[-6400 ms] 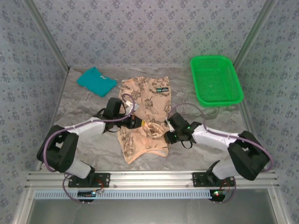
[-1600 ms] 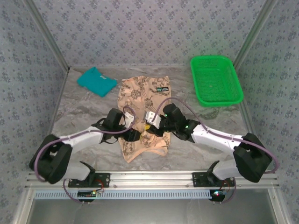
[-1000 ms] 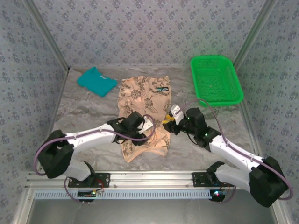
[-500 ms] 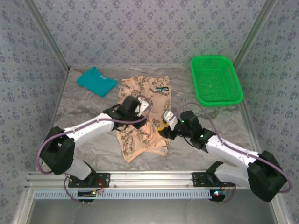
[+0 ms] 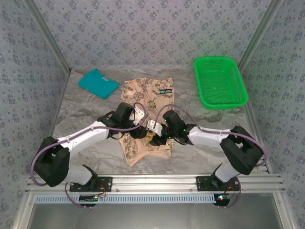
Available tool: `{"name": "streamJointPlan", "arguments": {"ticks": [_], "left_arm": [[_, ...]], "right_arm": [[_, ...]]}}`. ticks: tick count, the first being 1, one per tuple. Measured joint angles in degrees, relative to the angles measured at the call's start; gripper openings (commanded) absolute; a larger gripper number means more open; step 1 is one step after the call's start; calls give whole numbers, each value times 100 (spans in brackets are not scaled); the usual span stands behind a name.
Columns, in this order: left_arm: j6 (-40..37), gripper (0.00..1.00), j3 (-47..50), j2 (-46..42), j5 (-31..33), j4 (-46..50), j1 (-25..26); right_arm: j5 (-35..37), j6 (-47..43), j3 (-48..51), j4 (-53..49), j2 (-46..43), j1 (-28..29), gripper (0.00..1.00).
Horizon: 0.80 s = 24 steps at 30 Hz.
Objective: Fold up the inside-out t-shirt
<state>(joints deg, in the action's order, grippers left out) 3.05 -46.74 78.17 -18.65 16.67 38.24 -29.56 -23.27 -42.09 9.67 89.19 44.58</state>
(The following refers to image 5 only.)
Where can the peach printed t-shirt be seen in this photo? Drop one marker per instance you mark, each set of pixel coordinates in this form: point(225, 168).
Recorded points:
point(145, 93)

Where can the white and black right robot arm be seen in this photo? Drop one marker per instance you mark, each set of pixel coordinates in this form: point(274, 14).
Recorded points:
point(209, 138)

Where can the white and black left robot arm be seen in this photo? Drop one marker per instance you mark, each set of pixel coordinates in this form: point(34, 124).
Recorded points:
point(83, 136)

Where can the teal folded t-shirt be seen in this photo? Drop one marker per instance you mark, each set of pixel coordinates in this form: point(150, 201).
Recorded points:
point(97, 83)

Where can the green plastic basket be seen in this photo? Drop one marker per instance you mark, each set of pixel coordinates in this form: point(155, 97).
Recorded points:
point(220, 83)

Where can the grey metal sheet panel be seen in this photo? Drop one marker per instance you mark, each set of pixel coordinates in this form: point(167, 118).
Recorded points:
point(152, 217)

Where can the aluminium mounting rail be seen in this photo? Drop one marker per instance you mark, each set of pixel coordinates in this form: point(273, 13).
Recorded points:
point(152, 183)

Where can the aluminium table edge rail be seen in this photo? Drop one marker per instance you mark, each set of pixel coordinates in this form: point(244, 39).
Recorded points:
point(58, 107)
point(252, 113)

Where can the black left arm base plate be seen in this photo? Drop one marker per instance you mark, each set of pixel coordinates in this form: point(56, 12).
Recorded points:
point(104, 184)

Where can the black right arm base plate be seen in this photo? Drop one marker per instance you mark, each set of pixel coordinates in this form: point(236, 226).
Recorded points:
point(202, 184)

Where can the aluminium corner post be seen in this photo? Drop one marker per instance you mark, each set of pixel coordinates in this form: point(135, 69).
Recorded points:
point(49, 35)
point(258, 35)

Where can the aluminium frame leg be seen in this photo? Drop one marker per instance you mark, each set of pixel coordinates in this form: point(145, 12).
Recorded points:
point(283, 212)
point(23, 212)

